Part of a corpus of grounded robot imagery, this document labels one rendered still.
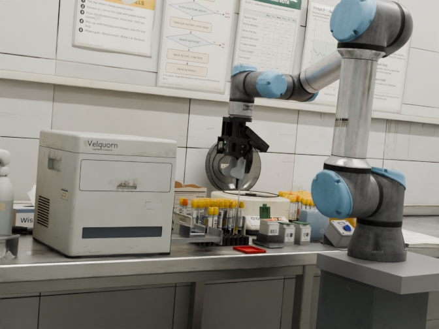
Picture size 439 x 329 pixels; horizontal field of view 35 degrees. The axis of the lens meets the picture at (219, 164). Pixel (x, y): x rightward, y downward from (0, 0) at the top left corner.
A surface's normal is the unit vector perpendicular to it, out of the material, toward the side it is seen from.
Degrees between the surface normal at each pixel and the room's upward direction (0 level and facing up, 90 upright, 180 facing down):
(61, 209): 90
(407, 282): 90
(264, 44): 92
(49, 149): 90
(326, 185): 98
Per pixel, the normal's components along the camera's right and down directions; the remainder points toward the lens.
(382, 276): -0.83, -0.04
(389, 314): 0.55, 0.09
